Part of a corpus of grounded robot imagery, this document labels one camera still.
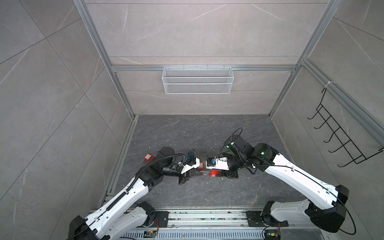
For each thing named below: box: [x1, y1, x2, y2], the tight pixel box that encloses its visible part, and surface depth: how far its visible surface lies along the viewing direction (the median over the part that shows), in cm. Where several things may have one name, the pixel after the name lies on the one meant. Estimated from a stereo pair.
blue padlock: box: [187, 146, 196, 157], surface depth 100 cm
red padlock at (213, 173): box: [209, 170, 221, 177], surface depth 66 cm
